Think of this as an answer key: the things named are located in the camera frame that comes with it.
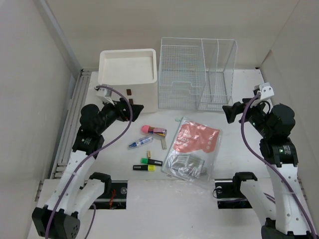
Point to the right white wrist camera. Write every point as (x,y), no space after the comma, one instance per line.
(264,91)

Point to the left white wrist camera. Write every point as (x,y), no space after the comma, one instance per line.
(104,94)

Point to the white wire mesh organizer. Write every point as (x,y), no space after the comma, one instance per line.
(196,74)

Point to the white drawer organizer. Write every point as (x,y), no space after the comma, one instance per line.
(132,72)

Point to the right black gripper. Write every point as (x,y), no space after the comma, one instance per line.
(231,111)

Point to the yellow highlighter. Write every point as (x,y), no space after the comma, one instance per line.
(145,167)

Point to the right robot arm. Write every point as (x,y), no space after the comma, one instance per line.
(266,135)

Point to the booklet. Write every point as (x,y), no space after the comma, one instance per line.
(193,152)

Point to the clear glue bottle blue cap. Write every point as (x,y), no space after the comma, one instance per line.
(141,142)

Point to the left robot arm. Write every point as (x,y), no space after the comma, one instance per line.
(60,217)

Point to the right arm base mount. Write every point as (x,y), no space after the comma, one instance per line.
(228,197)

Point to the green highlighter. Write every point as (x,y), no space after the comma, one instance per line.
(151,162)

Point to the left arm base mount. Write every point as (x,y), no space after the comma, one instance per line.
(115,198)

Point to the pink-capped marker jar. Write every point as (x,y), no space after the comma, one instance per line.
(160,132)

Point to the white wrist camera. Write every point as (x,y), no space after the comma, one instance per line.
(104,94)
(264,91)

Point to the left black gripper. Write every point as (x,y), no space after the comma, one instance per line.
(118,107)

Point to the aluminium rail frame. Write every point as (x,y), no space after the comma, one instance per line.
(70,126)

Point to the grey eraser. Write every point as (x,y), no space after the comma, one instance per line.
(163,143)

